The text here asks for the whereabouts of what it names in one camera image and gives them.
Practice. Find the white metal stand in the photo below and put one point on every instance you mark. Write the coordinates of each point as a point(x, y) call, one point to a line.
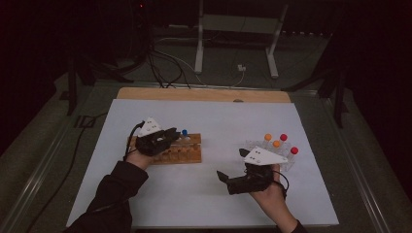
point(199, 48)

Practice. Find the black tripod stand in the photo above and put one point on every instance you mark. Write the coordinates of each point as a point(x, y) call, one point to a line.
point(338, 97)
point(73, 87)

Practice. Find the clear plastic test tube rack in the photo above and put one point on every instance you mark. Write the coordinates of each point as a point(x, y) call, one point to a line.
point(256, 144)

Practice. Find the person's right hand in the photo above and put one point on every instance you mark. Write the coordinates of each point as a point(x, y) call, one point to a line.
point(272, 197)

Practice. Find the white table sheet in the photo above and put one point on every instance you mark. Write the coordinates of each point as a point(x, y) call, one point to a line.
point(207, 194)

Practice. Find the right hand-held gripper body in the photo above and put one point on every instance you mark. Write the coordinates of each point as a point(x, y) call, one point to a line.
point(259, 157)

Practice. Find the wooden test tube rack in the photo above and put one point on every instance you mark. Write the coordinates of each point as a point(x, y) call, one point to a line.
point(191, 156)

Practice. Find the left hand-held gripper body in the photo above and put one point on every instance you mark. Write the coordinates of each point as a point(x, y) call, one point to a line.
point(152, 142)

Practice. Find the person's left hand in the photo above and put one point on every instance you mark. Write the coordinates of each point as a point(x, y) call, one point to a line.
point(139, 160)

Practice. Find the blue-capped test tube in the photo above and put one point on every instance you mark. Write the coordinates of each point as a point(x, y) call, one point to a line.
point(184, 132)

